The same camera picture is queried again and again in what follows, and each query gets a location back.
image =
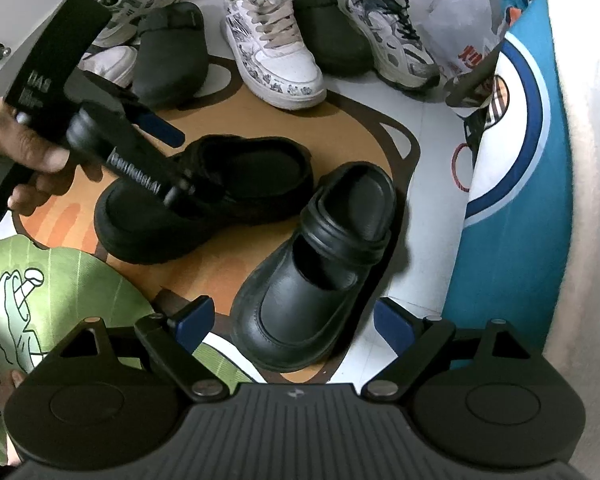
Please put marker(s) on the black door stopper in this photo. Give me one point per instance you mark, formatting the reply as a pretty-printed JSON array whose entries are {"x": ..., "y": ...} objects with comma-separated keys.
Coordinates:
[{"x": 1, "y": 52}]

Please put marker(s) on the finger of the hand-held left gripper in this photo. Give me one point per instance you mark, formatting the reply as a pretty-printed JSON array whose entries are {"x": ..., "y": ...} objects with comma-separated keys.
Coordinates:
[
  {"x": 160, "y": 129},
  {"x": 145, "y": 170}
]

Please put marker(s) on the cream cloth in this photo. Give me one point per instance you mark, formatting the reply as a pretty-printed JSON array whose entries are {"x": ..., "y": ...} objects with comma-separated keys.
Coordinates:
[{"x": 595, "y": 160}]

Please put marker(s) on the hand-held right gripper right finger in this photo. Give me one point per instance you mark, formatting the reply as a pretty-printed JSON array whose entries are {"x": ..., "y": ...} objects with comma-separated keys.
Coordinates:
[{"x": 392, "y": 322}]

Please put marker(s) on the white lace-up sneaker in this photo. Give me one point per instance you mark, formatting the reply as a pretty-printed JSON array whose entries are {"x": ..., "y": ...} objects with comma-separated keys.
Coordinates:
[
  {"x": 115, "y": 62},
  {"x": 280, "y": 60}
]

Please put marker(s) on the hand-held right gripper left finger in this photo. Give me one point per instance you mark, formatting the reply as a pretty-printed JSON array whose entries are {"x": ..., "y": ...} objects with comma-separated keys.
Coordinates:
[{"x": 197, "y": 317}]

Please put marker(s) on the orange cartoon floor mat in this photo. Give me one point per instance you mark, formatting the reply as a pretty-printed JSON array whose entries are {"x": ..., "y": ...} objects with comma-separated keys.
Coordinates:
[{"x": 340, "y": 130}]

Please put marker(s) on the person's left hand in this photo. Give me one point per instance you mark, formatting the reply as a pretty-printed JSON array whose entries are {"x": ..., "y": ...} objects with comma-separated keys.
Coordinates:
[{"x": 25, "y": 145}]

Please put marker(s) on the white plastic bag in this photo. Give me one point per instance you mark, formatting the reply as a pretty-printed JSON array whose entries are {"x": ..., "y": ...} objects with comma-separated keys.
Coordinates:
[{"x": 460, "y": 30}]

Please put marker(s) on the blue cartoon-print blanket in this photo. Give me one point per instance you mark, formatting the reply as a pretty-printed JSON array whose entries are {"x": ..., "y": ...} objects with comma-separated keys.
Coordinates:
[{"x": 520, "y": 210}]

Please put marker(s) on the dark grey clog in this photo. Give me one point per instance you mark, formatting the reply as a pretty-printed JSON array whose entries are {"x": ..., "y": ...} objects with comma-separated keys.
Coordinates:
[
  {"x": 170, "y": 60},
  {"x": 335, "y": 35}
]

